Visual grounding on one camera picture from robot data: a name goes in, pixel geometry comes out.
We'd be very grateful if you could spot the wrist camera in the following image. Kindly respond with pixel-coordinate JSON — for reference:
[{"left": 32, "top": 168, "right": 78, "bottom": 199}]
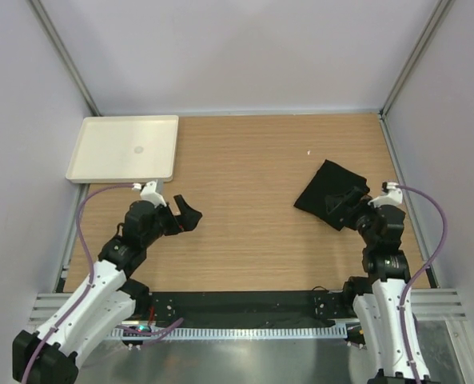
[
  {"left": 368, "top": 182, "right": 404, "bottom": 208},
  {"left": 132, "top": 179, "right": 167, "bottom": 207}
]

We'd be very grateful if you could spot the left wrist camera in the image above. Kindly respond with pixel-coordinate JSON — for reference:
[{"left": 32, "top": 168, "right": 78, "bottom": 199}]
[{"left": 132, "top": 179, "right": 167, "bottom": 207}]

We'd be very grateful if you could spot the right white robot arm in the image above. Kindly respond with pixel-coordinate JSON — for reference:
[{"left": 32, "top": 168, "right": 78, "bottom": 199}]
[{"left": 325, "top": 182, "right": 433, "bottom": 383}]

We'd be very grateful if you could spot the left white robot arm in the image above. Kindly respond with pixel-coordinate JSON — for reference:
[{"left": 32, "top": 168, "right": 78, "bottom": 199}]
[{"left": 12, "top": 195, "right": 202, "bottom": 383}]

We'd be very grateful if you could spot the left aluminium frame post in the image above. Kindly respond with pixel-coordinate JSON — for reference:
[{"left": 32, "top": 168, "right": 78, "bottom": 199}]
[{"left": 26, "top": 0, "right": 102, "bottom": 117}]

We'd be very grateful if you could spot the slotted cable duct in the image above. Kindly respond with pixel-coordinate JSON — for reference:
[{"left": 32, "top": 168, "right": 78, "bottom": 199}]
[{"left": 108, "top": 324, "right": 348, "bottom": 341}]

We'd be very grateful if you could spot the black tank top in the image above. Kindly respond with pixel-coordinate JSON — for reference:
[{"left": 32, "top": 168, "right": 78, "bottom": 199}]
[{"left": 293, "top": 160, "right": 369, "bottom": 224}]

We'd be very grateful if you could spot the aluminium rail front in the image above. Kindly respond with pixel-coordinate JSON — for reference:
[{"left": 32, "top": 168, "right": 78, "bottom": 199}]
[{"left": 28, "top": 289, "right": 466, "bottom": 326}]

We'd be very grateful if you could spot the white plastic tray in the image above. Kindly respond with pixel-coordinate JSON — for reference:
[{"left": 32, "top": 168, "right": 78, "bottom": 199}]
[{"left": 66, "top": 115, "right": 179, "bottom": 184}]

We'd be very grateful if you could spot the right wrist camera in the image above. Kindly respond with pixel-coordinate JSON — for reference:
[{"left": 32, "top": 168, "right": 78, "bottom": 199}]
[{"left": 368, "top": 182, "right": 404, "bottom": 208}]

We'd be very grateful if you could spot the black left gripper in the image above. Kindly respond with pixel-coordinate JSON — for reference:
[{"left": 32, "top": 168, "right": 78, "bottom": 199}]
[{"left": 141, "top": 194, "right": 201, "bottom": 247}]

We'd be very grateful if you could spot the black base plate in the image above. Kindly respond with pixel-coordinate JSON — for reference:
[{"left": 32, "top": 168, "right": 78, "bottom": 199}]
[{"left": 130, "top": 289, "right": 356, "bottom": 329}]

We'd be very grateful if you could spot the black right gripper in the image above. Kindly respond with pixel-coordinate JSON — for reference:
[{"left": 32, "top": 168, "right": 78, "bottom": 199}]
[{"left": 324, "top": 186, "right": 379, "bottom": 246}]

